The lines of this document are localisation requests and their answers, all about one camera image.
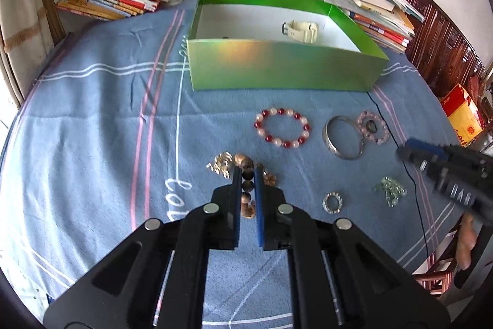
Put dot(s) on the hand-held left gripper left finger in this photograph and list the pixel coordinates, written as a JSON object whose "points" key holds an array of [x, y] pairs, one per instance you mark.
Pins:
{"points": [[235, 205]]}

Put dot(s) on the cream curtain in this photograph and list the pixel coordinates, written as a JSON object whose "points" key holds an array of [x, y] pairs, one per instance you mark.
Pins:
{"points": [[19, 24]]}

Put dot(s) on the red and yellow bag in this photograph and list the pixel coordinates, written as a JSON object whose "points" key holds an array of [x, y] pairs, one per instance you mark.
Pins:
{"points": [[462, 113]]}

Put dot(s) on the person's right hand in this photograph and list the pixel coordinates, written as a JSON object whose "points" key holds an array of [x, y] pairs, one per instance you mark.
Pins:
{"points": [[466, 240]]}

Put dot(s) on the tall pile of books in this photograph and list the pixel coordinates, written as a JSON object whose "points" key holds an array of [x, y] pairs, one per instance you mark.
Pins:
{"points": [[369, 5]]}

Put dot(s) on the green cardboard box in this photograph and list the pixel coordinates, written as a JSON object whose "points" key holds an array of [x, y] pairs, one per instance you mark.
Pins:
{"points": [[269, 67]]}

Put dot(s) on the red wooden stool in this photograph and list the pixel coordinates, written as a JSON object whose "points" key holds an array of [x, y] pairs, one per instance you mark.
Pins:
{"points": [[435, 279]]}

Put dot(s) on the silver bangle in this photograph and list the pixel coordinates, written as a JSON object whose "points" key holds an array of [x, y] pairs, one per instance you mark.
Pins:
{"points": [[327, 142]]}

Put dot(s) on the carved wooden headboard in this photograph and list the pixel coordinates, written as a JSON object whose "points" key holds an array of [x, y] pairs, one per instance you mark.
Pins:
{"points": [[435, 43]]}

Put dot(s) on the cream wrist watch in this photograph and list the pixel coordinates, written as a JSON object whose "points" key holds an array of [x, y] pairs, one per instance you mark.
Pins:
{"points": [[302, 31]]}

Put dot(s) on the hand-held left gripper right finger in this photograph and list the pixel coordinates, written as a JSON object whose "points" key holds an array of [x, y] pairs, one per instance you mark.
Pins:
{"points": [[259, 205]]}

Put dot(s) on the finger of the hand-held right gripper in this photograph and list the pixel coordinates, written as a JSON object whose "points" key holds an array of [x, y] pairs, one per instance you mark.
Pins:
{"points": [[412, 156], [425, 144]]}

